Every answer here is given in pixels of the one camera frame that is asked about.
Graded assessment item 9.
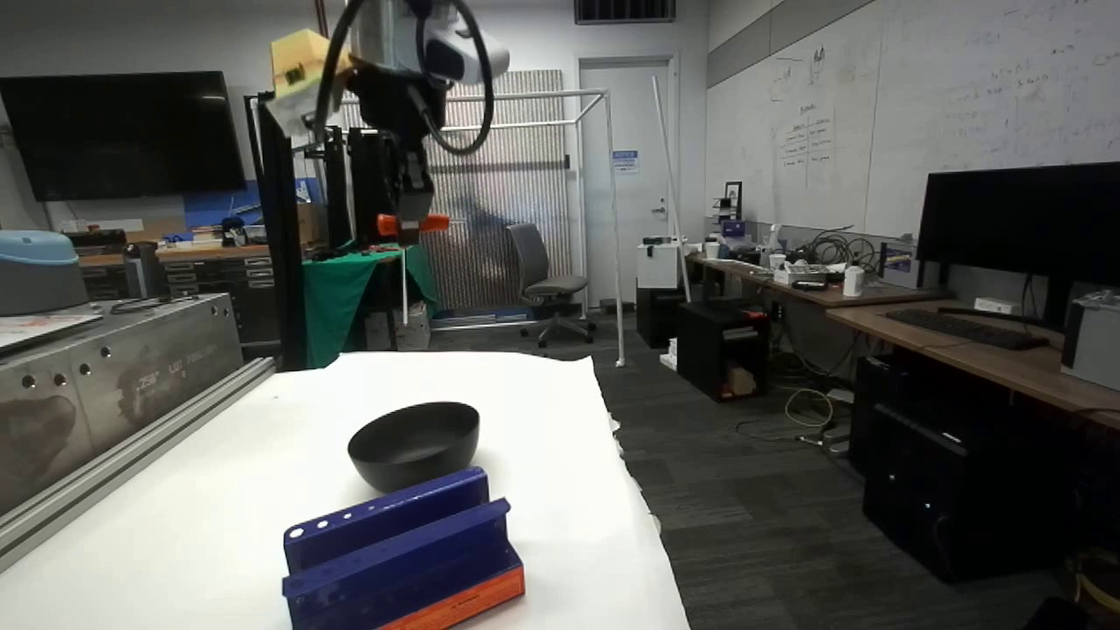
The grey box with blue top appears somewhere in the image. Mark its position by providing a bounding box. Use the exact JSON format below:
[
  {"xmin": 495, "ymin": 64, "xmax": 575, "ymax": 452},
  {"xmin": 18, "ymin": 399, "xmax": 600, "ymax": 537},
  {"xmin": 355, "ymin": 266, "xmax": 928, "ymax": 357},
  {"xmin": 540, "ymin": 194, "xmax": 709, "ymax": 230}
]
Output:
[{"xmin": 0, "ymin": 229, "xmax": 91, "ymax": 320}]

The cluttered wooden bench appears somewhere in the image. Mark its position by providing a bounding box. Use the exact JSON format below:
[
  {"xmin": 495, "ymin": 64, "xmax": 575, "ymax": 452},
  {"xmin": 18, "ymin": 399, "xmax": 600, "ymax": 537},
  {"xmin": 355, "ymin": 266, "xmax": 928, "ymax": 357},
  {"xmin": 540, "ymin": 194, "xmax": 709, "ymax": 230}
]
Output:
[{"xmin": 681, "ymin": 251, "xmax": 953, "ymax": 315}]

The white pipe frame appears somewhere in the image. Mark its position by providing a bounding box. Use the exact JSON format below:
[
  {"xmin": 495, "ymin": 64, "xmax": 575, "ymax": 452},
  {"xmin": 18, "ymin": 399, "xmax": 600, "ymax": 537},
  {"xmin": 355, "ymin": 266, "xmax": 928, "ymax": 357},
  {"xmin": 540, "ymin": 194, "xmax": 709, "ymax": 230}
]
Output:
[{"xmin": 284, "ymin": 88, "xmax": 628, "ymax": 371}]

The yellow foam block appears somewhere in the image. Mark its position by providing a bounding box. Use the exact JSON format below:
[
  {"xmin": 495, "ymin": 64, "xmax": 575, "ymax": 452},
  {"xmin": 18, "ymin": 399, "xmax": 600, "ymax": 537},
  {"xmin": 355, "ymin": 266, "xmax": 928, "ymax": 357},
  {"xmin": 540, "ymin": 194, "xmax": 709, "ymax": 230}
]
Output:
[{"xmin": 267, "ymin": 24, "xmax": 353, "ymax": 106}]

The grey metal mounting block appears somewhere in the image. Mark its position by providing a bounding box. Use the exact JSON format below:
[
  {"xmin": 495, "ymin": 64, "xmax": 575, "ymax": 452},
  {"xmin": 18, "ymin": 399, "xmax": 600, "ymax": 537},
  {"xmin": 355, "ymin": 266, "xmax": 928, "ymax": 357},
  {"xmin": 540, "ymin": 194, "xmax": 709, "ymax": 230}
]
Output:
[{"xmin": 0, "ymin": 290, "xmax": 248, "ymax": 517}]

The black keyboard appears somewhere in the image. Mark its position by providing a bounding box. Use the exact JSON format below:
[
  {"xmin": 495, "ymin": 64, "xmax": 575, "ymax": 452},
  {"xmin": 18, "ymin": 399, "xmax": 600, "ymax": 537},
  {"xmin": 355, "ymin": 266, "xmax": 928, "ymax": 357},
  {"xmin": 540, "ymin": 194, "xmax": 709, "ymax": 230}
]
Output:
[{"xmin": 883, "ymin": 304, "xmax": 1052, "ymax": 355}]

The black wall television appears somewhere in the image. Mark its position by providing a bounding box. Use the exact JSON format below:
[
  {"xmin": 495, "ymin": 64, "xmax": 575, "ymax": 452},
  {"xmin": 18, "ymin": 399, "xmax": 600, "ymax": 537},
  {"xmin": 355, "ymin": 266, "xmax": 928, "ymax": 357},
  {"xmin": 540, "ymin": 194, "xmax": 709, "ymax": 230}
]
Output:
[{"xmin": 0, "ymin": 71, "xmax": 248, "ymax": 202}]

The wooden work table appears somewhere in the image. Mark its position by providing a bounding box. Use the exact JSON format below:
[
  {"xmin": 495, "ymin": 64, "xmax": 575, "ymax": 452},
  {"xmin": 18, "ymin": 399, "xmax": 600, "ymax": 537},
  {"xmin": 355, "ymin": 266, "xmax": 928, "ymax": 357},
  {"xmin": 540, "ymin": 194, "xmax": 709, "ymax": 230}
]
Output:
[{"xmin": 75, "ymin": 236, "xmax": 271, "ymax": 273}]

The blue rack with orange base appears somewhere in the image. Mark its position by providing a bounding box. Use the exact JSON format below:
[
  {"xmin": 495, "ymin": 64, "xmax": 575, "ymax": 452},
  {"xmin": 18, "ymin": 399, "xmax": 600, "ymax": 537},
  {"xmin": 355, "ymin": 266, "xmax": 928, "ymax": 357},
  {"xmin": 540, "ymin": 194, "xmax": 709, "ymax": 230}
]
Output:
[{"xmin": 276, "ymin": 465, "xmax": 528, "ymax": 630}]

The black vertical post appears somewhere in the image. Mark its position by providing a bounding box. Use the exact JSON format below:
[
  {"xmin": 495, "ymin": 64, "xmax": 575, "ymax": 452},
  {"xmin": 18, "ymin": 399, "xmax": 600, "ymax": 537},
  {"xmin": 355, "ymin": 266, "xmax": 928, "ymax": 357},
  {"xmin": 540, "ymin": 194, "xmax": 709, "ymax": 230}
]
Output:
[{"xmin": 240, "ymin": 88, "xmax": 313, "ymax": 371}]

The large black cabinet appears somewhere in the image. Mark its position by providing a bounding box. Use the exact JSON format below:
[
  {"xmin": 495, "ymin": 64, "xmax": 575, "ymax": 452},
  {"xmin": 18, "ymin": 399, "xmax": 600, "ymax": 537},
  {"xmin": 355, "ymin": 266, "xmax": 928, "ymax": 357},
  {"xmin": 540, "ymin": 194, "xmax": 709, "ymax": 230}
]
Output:
[{"xmin": 858, "ymin": 399, "xmax": 1101, "ymax": 586}]

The small black cabinet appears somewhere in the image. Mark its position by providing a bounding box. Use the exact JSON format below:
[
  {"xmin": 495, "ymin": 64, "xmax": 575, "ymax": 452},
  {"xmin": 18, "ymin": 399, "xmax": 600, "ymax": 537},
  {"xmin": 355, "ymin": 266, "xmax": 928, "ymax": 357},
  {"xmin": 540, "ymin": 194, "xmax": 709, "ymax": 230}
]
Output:
[{"xmin": 672, "ymin": 297, "xmax": 774, "ymax": 405}]

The white door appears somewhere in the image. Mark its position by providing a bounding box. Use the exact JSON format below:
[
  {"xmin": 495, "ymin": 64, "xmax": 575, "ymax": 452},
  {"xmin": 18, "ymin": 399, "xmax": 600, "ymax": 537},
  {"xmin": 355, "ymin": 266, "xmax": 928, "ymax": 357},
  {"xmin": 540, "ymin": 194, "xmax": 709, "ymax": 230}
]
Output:
[{"xmin": 578, "ymin": 56, "xmax": 681, "ymax": 312}]

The grey office chair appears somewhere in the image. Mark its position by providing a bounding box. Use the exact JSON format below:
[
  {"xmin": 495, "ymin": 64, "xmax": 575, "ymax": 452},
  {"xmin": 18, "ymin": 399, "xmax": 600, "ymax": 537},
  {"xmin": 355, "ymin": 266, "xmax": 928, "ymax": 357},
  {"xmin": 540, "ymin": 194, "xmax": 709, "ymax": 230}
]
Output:
[{"xmin": 506, "ymin": 222, "xmax": 597, "ymax": 349}]

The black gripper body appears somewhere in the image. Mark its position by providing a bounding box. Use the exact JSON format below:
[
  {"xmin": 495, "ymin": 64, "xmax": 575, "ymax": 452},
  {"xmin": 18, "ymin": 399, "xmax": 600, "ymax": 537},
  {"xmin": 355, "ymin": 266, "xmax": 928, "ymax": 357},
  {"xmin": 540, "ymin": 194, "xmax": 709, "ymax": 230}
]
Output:
[{"xmin": 366, "ymin": 130, "xmax": 437, "ymax": 222}]

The green cloth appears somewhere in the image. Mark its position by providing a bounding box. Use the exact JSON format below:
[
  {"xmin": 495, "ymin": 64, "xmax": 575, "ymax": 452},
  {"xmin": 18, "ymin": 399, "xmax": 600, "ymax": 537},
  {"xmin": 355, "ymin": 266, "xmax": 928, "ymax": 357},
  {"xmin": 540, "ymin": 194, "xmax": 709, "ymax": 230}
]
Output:
[{"xmin": 299, "ymin": 239, "xmax": 442, "ymax": 371}]

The aluminium extrusion rail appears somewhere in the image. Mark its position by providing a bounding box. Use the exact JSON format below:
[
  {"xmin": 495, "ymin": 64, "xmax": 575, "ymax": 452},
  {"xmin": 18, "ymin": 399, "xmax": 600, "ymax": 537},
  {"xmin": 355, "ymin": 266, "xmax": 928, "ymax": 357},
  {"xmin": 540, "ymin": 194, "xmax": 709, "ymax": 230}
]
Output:
[{"xmin": 0, "ymin": 355, "xmax": 281, "ymax": 573}]

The wooden desk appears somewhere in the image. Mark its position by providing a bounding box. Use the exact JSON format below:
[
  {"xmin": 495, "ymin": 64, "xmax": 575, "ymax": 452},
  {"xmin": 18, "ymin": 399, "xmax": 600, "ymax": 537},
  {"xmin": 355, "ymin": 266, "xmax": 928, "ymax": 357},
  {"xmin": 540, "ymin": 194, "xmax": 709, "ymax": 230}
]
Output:
[{"xmin": 827, "ymin": 297, "xmax": 1120, "ymax": 437}]

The black cable loop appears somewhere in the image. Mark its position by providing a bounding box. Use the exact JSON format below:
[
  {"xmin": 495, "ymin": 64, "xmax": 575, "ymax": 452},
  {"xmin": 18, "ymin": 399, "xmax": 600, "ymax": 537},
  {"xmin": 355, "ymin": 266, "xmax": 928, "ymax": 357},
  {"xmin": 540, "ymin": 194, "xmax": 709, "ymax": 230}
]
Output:
[{"xmin": 310, "ymin": 0, "xmax": 495, "ymax": 162}]

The grey computer case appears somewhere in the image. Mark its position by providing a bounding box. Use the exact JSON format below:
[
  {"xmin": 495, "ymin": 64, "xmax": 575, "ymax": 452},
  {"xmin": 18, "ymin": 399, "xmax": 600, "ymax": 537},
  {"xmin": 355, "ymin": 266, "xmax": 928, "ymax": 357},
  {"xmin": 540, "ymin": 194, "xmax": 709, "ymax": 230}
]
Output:
[{"xmin": 1055, "ymin": 288, "xmax": 1120, "ymax": 396}]

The dark air vent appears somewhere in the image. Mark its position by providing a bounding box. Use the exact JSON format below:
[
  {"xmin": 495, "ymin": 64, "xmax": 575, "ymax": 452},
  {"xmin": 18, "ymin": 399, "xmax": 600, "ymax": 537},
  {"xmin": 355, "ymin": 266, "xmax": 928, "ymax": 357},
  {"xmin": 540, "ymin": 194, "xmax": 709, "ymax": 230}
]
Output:
[{"xmin": 569, "ymin": 0, "xmax": 680, "ymax": 27}]

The black bowl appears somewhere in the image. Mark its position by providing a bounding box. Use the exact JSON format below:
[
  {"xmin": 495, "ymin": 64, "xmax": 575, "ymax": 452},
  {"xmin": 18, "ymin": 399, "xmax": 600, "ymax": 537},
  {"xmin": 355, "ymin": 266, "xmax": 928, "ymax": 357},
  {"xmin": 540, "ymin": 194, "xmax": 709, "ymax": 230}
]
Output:
[{"xmin": 344, "ymin": 399, "xmax": 485, "ymax": 498}]

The black computer monitor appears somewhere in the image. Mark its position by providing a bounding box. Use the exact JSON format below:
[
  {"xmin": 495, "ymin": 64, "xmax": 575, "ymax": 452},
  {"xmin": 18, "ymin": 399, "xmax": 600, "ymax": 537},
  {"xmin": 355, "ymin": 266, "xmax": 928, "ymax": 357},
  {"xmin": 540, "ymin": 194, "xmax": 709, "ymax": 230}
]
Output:
[{"xmin": 914, "ymin": 162, "xmax": 1120, "ymax": 333}]

